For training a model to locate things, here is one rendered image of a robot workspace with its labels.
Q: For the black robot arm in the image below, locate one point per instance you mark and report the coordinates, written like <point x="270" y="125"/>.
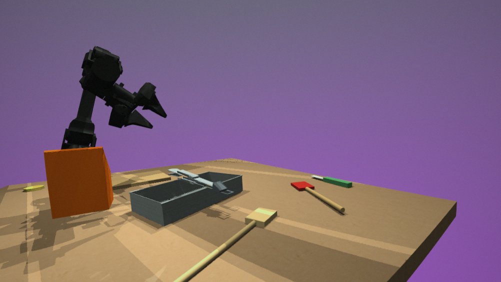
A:
<point x="101" y="69"/>

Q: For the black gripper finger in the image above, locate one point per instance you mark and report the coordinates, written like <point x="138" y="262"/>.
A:
<point x="154" y="106"/>
<point x="139" y="120"/>

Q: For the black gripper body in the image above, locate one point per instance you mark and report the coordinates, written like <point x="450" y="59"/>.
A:
<point x="137" y="99"/>

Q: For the grey rectangular tin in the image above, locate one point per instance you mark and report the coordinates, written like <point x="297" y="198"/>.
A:
<point x="171" y="201"/>

